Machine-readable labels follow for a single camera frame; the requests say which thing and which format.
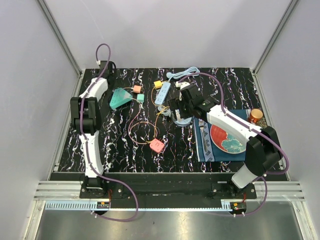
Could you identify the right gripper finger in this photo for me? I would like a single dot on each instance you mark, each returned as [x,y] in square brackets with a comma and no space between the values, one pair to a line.
[174,108]
[185,114]

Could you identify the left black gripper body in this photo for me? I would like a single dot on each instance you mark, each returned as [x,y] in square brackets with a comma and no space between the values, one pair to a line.
[112,75]

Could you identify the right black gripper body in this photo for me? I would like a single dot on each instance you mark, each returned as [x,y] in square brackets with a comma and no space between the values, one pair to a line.
[185,105]

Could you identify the round light blue power socket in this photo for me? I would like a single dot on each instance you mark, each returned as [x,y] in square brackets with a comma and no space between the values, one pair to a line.
[183,122]

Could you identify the teal triangular power strip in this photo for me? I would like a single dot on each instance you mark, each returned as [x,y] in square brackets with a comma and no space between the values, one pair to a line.
[119,97]

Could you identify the pink square plug adapter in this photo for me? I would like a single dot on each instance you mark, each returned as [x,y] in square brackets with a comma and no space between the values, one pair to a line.
[156,145]

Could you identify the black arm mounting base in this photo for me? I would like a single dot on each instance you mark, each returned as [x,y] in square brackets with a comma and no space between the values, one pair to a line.
[166,191]

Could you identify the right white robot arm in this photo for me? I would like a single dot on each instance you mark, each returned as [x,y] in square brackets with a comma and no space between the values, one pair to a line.
[263,149]

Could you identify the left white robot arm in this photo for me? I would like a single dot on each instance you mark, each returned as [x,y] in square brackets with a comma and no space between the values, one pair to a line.
[86,120]

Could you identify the yellow small charger plug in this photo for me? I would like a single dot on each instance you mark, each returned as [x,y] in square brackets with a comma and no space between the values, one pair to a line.
[158,84]

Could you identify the teal small charger plug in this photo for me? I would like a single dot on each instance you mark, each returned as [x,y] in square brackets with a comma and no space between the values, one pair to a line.
[140,98]

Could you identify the salmon small charger plug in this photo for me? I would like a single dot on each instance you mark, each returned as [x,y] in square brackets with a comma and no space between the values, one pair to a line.
[137,89]

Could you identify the light blue long power strip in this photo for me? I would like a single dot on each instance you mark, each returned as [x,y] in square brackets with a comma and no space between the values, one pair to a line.
[162,94]

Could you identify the silver metal fork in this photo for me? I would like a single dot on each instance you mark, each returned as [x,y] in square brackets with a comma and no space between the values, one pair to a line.
[201,127]

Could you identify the red floral ceramic plate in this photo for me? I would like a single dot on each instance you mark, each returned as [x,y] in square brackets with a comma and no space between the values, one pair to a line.
[225,141]

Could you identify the dark blue patterned placemat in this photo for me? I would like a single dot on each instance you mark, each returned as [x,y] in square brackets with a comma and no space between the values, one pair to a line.
[213,153]

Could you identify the copper metal cup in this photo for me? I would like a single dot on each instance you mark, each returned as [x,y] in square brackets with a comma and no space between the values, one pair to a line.
[255,115]

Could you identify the colourful patterned coaster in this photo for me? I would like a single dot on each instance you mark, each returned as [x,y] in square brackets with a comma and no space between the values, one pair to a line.
[262,123]

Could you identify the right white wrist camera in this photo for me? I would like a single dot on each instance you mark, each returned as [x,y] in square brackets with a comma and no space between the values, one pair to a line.
[181,85]

